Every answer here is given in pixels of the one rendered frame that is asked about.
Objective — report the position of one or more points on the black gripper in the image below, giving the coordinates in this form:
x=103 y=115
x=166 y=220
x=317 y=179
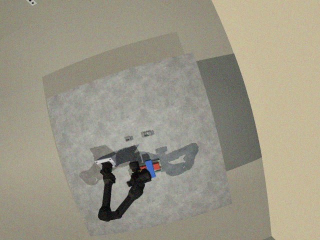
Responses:
x=134 y=166

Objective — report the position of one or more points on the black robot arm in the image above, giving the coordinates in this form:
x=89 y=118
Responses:
x=105 y=213

